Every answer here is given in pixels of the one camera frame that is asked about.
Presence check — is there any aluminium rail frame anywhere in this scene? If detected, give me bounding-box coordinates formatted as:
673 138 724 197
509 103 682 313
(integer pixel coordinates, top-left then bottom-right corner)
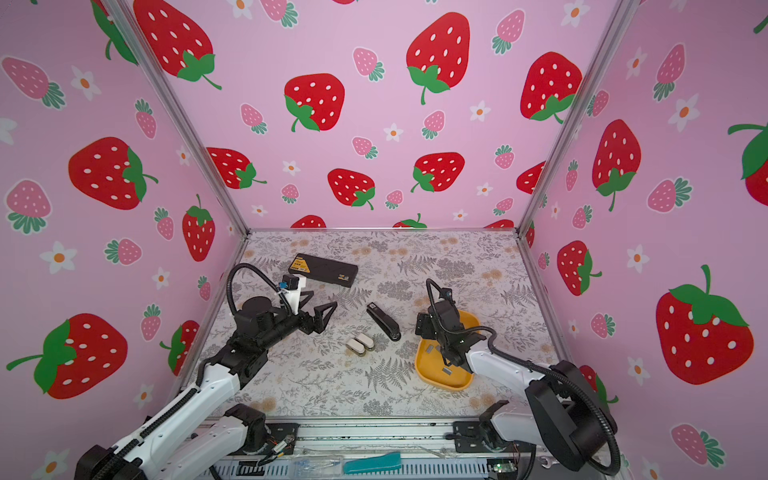
119 416 625 480

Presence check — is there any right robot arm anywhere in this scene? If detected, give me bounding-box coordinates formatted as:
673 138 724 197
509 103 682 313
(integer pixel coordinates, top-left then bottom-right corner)
415 300 622 476

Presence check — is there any black tool case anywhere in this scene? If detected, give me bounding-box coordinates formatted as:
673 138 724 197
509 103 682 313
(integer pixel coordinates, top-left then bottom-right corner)
289 253 359 288

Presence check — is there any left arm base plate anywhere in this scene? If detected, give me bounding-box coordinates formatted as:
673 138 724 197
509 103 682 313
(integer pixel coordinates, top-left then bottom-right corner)
233 422 299 456

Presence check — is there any yellow plastic tray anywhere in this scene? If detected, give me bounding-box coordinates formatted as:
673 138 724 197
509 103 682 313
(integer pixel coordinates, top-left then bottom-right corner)
414 338 473 392

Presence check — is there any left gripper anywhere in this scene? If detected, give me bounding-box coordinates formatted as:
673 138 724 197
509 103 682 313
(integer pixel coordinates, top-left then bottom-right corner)
259 300 335 355

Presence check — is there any teal handled tool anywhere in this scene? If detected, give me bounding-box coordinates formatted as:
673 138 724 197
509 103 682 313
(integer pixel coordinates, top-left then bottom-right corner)
343 452 402 475

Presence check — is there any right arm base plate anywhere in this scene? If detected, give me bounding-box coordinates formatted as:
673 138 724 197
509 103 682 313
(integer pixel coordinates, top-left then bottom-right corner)
445 420 534 454

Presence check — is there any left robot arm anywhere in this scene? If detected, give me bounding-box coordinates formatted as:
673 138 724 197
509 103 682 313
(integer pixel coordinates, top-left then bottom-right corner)
74 286 337 479

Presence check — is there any black stapler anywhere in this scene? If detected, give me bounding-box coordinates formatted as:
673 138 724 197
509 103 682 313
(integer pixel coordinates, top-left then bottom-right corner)
366 302 402 342

